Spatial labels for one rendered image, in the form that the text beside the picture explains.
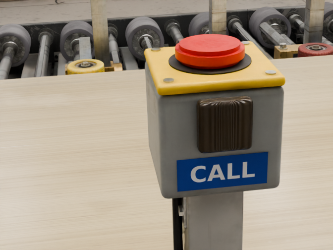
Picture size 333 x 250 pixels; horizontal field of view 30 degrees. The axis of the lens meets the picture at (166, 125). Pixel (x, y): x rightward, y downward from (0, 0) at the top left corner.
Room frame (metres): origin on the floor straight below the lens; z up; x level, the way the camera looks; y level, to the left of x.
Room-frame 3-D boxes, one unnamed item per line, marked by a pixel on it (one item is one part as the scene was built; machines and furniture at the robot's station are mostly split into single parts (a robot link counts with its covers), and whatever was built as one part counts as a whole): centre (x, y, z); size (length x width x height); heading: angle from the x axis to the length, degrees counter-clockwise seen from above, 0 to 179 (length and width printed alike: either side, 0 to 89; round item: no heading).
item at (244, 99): (0.30, -0.03, 1.20); 0.03 x 0.01 x 0.03; 97
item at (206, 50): (0.34, -0.03, 1.22); 0.04 x 0.04 x 0.02
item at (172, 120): (0.34, -0.03, 1.18); 0.07 x 0.07 x 0.08; 7
